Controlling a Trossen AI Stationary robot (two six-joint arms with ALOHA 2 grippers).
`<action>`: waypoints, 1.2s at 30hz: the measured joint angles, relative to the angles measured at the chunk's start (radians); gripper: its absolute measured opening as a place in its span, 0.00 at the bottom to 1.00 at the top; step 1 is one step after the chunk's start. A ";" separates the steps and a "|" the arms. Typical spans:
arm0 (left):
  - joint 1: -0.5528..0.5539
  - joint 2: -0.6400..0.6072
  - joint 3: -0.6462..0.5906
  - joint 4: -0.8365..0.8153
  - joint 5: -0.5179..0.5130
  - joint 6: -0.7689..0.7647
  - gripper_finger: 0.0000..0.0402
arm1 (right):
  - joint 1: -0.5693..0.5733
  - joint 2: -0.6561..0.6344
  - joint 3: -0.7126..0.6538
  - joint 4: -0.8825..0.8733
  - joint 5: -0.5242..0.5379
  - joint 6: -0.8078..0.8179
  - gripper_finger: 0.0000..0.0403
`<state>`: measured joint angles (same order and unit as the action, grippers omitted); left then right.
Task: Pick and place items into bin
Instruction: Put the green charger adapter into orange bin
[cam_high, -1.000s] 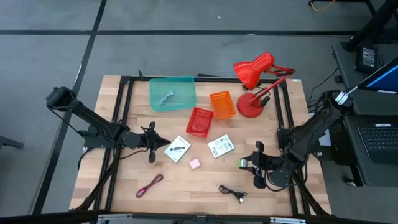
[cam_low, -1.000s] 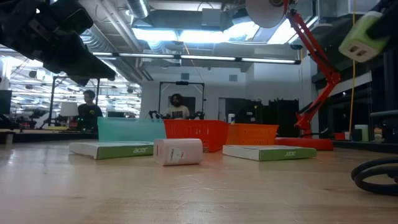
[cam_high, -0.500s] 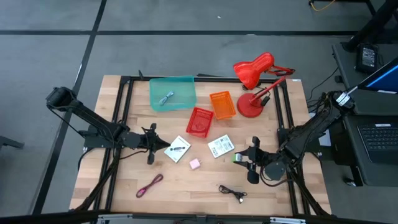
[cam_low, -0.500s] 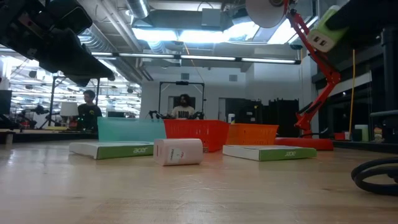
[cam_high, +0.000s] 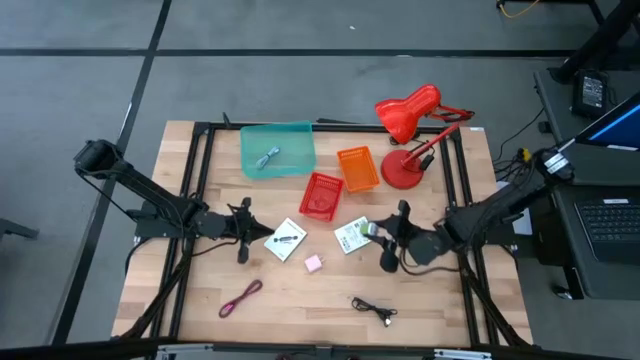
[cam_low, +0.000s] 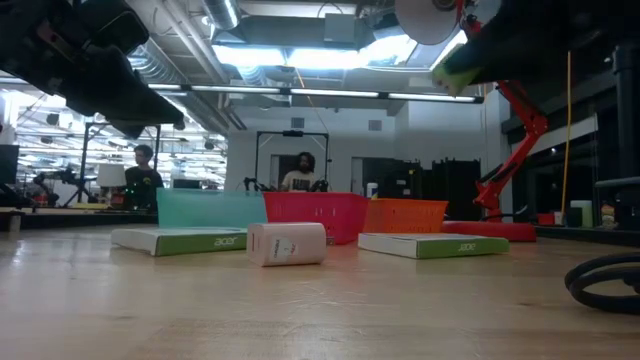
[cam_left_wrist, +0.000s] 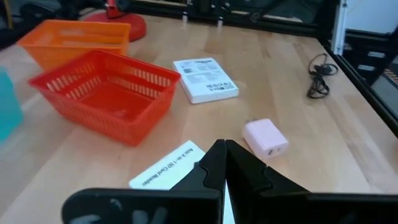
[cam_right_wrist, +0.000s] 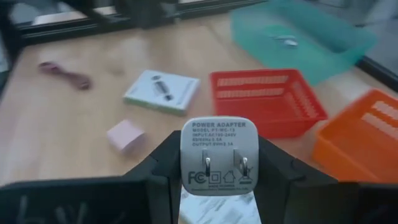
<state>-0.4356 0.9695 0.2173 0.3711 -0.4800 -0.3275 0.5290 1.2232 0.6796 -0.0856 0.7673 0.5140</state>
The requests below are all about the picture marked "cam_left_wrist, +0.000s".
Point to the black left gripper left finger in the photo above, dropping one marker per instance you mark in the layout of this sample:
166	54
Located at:
186	205

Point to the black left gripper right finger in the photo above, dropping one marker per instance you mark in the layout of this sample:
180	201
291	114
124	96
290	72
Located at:
280	205

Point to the white card reader box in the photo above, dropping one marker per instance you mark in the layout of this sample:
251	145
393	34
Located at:
174	168

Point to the pale pink wall charger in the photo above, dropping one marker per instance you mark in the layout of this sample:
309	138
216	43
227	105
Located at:
264	137

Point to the teal translucent plastic bin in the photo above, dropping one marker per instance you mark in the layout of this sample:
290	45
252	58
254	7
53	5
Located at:
9	105

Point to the white box with fine print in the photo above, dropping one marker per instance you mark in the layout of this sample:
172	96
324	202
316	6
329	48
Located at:
205	79

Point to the red slotted plastic basket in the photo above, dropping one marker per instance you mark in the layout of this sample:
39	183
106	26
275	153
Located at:
115	99

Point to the red lamp base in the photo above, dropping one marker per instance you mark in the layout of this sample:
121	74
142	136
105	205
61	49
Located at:
133	28

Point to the orange slotted plastic basket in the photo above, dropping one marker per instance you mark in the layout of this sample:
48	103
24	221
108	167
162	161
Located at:
56	56

